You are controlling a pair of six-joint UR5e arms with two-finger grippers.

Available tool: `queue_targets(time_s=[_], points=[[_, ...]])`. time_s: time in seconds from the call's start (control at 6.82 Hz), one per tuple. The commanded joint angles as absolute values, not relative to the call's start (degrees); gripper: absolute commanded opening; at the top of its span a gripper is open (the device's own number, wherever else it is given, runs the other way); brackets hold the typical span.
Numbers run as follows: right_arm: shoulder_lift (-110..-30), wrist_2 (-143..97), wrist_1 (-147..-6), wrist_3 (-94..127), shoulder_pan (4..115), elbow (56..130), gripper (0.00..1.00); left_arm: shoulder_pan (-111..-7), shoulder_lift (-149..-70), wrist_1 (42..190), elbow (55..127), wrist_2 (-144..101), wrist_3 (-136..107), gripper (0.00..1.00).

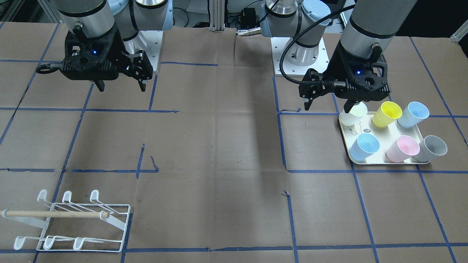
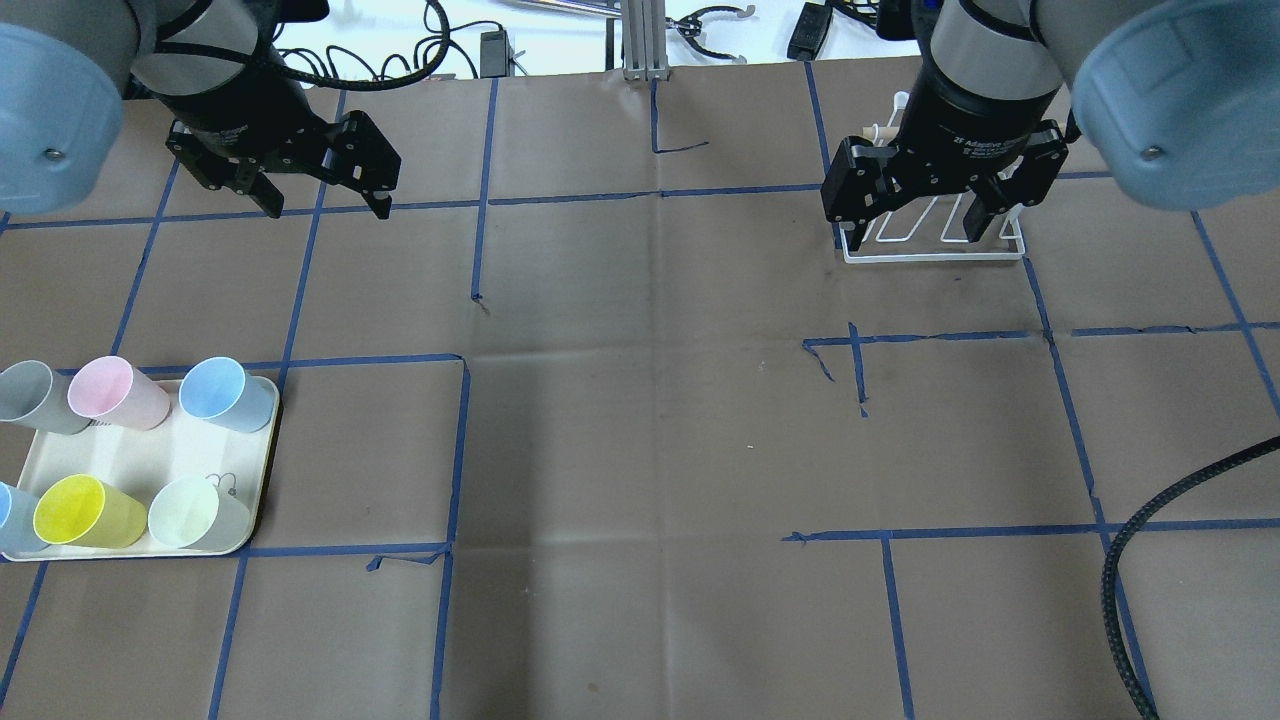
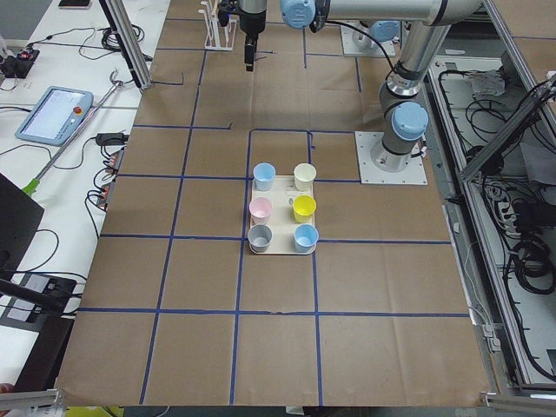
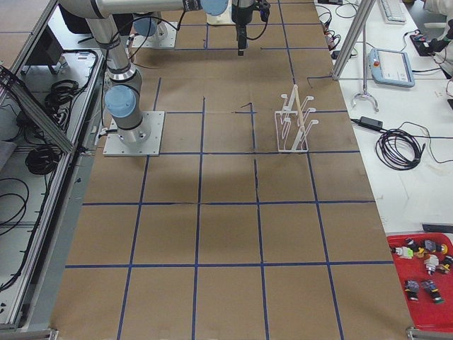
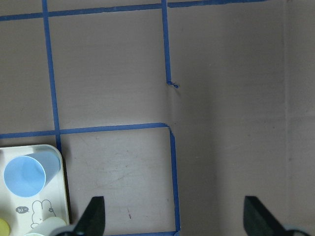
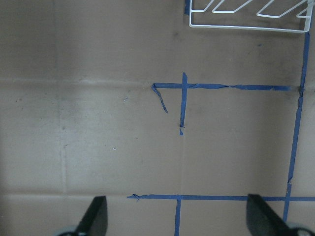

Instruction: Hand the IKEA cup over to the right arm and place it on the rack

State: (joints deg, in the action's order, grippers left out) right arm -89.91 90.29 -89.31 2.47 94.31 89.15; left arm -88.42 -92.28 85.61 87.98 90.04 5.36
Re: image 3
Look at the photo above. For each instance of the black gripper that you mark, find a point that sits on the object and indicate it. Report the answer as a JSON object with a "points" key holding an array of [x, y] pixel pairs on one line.
{"points": [[252, 23]]}

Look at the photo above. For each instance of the light blue cup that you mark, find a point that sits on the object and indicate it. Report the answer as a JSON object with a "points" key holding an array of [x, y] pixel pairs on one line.
{"points": [[264, 175]]}

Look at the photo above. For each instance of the cream white cup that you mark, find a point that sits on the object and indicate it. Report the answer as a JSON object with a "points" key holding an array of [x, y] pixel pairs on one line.
{"points": [[304, 175]]}

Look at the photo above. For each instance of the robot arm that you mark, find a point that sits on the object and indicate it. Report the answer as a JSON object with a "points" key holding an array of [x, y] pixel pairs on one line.
{"points": [[382, 31], [291, 79]]}

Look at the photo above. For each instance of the pink cup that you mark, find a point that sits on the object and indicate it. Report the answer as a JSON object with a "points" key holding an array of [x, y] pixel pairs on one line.
{"points": [[260, 209]]}

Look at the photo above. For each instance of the yellow cup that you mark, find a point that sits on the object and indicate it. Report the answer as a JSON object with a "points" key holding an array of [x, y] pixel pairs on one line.
{"points": [[304, 207]]}

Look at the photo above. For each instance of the grey cup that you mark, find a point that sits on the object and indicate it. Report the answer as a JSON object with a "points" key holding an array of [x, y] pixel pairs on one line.
{"points": [[259, 238]]}

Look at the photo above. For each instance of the blue cup front right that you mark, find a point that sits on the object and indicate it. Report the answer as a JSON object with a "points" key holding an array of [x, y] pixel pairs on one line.
{"points": [[306, 236]]}

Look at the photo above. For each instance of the black power adapter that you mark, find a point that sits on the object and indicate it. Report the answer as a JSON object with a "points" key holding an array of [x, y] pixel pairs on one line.
{"points": [[111, 139]]}

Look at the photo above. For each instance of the cream plastic tray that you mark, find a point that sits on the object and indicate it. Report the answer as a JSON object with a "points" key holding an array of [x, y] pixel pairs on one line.
{"points": [[282, 218]]}

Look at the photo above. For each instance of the smartphone on table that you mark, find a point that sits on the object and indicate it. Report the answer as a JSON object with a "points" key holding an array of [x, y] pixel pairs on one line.
{"points": [[74, 4]]}

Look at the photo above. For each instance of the blue teach pendant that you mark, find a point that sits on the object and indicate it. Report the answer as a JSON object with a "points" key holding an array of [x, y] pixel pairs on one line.
{"points": [[56, 116]]}

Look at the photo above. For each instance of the black monitor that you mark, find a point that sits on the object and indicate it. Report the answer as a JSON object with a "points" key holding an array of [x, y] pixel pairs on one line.
{"points": [[20, 218]]}

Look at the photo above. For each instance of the white wire cup rack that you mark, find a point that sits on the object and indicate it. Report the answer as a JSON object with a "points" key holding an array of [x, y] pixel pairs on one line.
{"points": [[218, 38]]}

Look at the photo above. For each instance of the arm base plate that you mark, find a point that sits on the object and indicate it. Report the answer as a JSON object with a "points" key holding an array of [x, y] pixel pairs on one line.
{"points": [[377, 166], [349, 48]]}

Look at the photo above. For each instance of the aluminium frame post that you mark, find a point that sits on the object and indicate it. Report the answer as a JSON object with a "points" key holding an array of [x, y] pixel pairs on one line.
{"points": [[119, 22]]}

